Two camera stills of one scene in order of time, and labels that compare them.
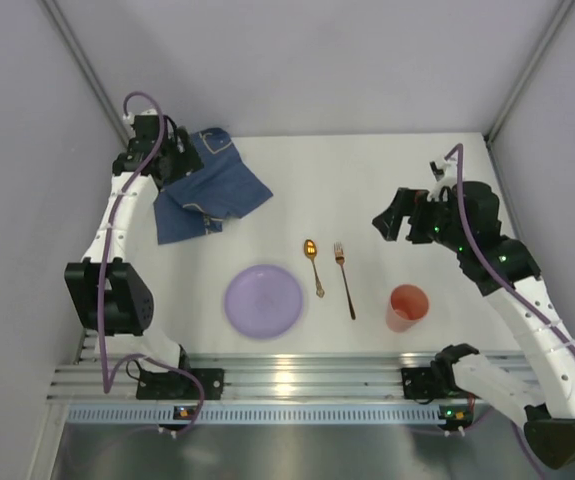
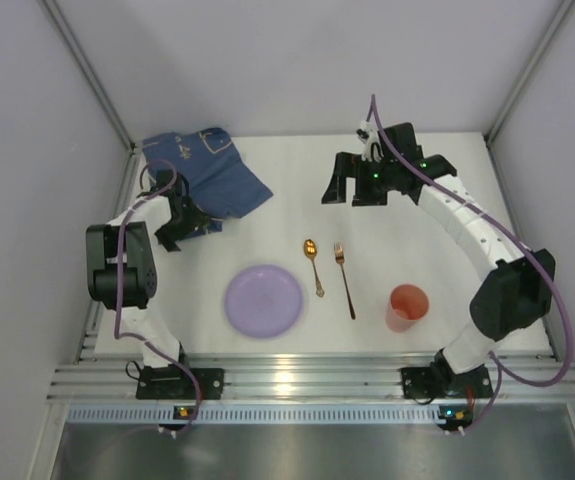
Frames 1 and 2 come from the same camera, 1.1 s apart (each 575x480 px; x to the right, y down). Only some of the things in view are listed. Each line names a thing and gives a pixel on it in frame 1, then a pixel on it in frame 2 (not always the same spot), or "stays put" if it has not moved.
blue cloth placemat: x=196 y=203 stays put
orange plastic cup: x=408 y=306 stays put
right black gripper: x=414 y=217 to x=355 y=175
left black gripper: x=187 y=161 to x=174 y=233
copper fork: x=339 y=255 stays put
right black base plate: x=418 y=383 stays put
